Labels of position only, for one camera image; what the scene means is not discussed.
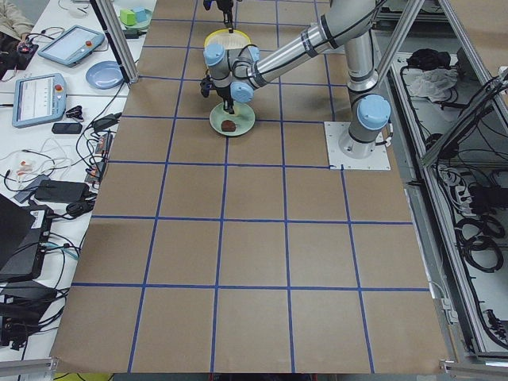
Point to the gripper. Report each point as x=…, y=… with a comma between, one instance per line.
x=225, y=5
x=223, y=92

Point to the blue foam block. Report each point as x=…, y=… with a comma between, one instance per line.
x=140, y=14

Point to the yellow steamer layer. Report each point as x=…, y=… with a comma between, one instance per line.
x=229, y=40

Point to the green bowl with blocks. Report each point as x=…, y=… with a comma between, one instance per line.
x=142, y=25

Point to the brown bun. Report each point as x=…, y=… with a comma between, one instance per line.
x=228, y=126

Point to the green foam block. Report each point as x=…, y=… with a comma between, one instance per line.
x=127, y=17

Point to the teach pendant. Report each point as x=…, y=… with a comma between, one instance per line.
x=72, y=46
x=38, y=100

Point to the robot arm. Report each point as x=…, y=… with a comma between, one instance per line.
x=235, y=68

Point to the light green plate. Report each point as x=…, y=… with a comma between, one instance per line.
x=243, y=116

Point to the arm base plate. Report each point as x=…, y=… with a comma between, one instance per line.
x=344, y=153

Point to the teach pendant near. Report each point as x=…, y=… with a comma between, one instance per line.
x=38, y=100

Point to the blue plate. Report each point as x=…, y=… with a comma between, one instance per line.
x=104, y=75

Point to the aluminium frame post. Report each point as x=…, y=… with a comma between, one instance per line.
x=111, y=26

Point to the teach pendant far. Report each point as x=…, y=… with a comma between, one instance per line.
x=72, y=46

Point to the black power adapter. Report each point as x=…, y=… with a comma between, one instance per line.
x=106, y=122

